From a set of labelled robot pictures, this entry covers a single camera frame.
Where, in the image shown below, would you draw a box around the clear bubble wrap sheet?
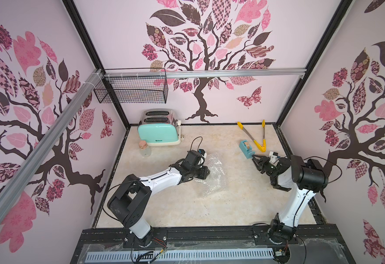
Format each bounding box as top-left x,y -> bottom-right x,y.
194,153 -> 228,198

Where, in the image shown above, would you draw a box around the teal tape dispenser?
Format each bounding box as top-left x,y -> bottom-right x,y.
239,140 -> 255,159

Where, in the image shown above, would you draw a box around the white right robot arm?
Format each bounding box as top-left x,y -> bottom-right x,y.
252,153 -> 328,244

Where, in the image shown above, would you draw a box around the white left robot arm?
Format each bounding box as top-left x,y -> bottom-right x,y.
107,149 -> 210,247

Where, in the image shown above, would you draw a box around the yellow kitchen tongs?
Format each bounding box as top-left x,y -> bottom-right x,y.
236,119 -> 267,153

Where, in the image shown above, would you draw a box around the small cork-stoppered glass bottle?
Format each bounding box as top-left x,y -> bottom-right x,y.
138,140 -> 151,157

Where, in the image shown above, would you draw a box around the mint green toaster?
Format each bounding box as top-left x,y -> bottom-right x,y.
137,108 -> 182,146

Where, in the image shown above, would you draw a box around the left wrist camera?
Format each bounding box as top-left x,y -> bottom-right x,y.
198,148 -> 207,159

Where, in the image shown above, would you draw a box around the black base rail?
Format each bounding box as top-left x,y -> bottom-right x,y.
80,225 -> 341,248

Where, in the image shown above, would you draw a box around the white slotted cable duct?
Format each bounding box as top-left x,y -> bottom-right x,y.
84,248 -> 274,264

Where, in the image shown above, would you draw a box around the black wire basket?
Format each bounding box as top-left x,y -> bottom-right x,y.
94,67 -> 169,104

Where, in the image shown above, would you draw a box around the aluminium frame rail back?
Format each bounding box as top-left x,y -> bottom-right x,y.
104,68 -> 307,79

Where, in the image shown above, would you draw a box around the aluminium frame rail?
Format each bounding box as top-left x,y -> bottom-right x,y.
104,68 -> 307,79
0,69 -> 103,224

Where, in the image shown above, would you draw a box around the aluminium frame rail left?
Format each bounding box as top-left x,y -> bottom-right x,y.
0,69 -> 103,224

